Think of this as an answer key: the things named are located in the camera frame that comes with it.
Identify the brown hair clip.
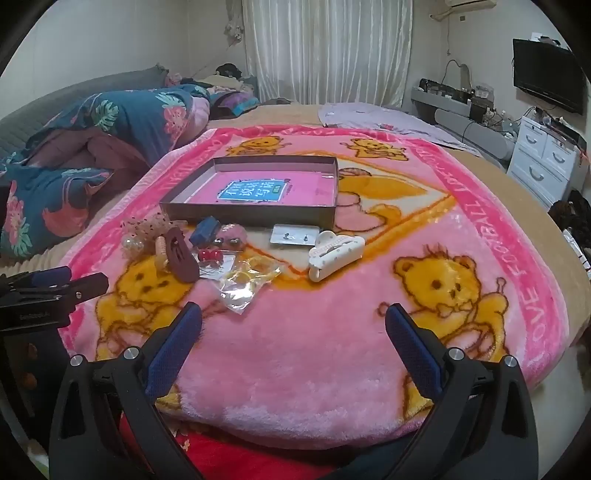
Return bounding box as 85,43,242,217
165,226,200,283

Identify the clear hair claw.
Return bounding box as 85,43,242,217
122,233,146,259

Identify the red bead hair tie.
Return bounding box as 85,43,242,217
198,248,235,278

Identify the dotted lace bow hair clip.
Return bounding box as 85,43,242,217
121,213,185,245

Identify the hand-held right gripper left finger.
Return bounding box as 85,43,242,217
48,302,204,480

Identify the lilac bed sheet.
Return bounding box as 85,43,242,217
318,102,483,158

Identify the shallow grey box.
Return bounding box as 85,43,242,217
159,156,340,230

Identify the white earring card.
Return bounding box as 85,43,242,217
270,224,320,246

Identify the grey headboard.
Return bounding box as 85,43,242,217
0,67,171,153

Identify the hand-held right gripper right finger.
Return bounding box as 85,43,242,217
385,302,539,480

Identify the grey low bench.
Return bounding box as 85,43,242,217
411,88,515,160

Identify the black set-top box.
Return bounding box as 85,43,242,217
560,121,588,149

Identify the pile of clothes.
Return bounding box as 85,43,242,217
182,62,259,116

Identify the pink plush turtle clip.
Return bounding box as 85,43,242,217
213,223,247,250

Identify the dark clothing heap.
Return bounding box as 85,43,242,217
549,189,591,278

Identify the pink bear printed blanket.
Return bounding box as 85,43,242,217
60,124,570,450

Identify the blue floral quilt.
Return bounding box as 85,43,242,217
0,88,213,259

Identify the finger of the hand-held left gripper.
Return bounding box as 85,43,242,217
0,272,109,330
0,268,72,296

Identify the white hair claw clip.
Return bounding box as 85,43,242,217
308,230,366,283

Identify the beige bed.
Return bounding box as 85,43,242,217
0,102,591,347

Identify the red cloth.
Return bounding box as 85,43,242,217
120,415,333,480

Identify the white curtain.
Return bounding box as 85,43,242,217
242,0,414,107

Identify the black flat television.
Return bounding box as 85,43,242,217
512,39,585,115

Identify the clear bag with yellow ring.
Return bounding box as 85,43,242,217
217,256,283,315

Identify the white drawer cabinet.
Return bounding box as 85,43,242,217
507,115,583,208

